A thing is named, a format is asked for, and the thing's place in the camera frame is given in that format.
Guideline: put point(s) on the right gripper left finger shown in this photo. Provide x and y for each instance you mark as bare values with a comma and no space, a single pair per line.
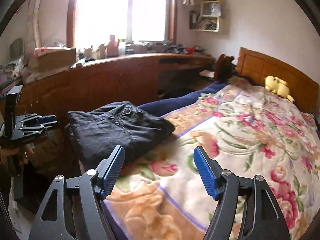
73,208

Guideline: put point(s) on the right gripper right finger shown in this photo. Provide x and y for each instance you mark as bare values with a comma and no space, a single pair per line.
262,217

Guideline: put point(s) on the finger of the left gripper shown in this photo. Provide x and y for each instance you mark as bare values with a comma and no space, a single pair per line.
50,125
47,119

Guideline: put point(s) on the black jacket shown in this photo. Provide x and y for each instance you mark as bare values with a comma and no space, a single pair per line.
95,134

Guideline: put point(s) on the person's left hand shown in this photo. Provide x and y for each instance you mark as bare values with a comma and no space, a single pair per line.
22,153

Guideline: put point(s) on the cardboard box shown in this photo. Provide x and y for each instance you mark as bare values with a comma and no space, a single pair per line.
51,58

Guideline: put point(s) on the floral bed blanket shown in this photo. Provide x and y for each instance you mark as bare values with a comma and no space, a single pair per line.
247,130

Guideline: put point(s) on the long wooden desk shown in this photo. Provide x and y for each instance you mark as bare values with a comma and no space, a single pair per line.
134,78

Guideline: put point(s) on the navy blue bedsheet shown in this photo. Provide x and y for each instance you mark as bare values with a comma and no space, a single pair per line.
165,106

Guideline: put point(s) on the yellow plush toy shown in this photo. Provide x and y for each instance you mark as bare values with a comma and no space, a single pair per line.
278,87

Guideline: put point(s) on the wooden chair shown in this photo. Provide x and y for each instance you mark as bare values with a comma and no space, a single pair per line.
223,68

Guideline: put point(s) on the window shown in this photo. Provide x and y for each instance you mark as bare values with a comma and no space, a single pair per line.
90,23

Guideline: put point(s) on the wall bookshelf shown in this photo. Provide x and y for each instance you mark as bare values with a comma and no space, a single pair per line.
205,15

